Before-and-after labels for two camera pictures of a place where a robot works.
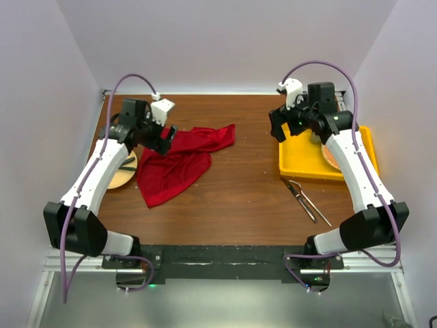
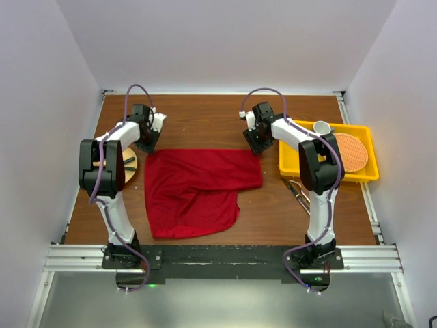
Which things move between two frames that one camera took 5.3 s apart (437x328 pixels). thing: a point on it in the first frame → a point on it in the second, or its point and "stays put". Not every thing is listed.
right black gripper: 277,117 → 255,147
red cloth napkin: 162,178 → 193,191
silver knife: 300,199 stays put
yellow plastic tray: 300,156 stays put
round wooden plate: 123,175 stays put
